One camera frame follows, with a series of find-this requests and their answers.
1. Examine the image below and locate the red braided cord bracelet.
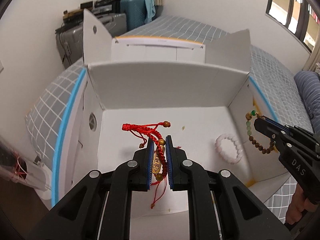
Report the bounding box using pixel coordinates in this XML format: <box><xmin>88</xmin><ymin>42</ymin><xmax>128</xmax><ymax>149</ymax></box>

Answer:
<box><xmin>121</xmin><ymin>120</ymin><xmax>172</xmax><ymax>209</ymax></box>

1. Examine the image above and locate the brown wooden bead bracelet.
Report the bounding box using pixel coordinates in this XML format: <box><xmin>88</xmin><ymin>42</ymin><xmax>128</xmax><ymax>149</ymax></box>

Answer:
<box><xmin>245</xmin><ymin>109</ymin><xmax>276</xmax><ymax>155</ymax></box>

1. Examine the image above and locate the right hand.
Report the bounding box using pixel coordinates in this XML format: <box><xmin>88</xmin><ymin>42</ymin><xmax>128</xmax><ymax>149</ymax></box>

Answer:
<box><xmin>285</xmin><ymin>184</ymin><xmax>318</xmax><ymax>225</ymax></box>

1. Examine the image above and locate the white cardboard box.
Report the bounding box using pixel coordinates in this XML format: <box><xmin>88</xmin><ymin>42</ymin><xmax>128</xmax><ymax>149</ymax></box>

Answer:
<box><xmin>52</xmin><ymin>11</ymin><xmax>291</xmax><ymax>220</ymax></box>

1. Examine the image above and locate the blue striped pillow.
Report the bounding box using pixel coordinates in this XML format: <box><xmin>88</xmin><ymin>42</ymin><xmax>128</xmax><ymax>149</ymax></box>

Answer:
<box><xmin>294</xmin><ymin>71</ymin><xmax>320</xmax><ymax>135</ymax></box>

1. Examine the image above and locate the grey checked bed sheet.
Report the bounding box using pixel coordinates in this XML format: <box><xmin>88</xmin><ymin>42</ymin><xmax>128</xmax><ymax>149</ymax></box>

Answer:
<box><xmin>24</xmin><ymin>15</ymin><xmax>315</xmax><ymax>224</ymax></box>

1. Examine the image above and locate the light blue cloth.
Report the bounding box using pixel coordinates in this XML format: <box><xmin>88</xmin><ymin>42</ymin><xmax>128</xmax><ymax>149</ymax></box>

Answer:
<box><xmin>144</xmin><ymin>0</ymin><xmax>156</xmax><ymax>24</ymax></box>

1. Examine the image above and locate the grey suitcase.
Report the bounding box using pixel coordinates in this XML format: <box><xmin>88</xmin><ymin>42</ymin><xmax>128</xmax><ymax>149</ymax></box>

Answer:
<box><xmin>55</xmin><ymin>12</ymin><xmax>128</xmax><ymax>69</ymax></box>

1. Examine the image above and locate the teal suitcase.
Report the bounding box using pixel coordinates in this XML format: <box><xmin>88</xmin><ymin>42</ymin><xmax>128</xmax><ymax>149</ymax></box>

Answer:
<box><xmin>119</xmin><ymin>0</ymin><xmax>146</xmax><ymax>31</ymax></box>

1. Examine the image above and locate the dark framed window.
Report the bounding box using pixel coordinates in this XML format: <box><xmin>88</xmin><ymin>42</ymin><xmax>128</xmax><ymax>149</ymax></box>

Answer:
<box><xmin>266</xmin><ymin>0</ymin><xmax>319</xmax><ymax>52</ymax></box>

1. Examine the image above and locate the pink bead bracelet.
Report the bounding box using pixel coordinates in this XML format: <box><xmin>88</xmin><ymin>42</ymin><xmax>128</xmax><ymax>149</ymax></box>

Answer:
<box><xmin>215</xmin><ymin>133</ymin><xmax>245</xmax><ymax>165</ymax></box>

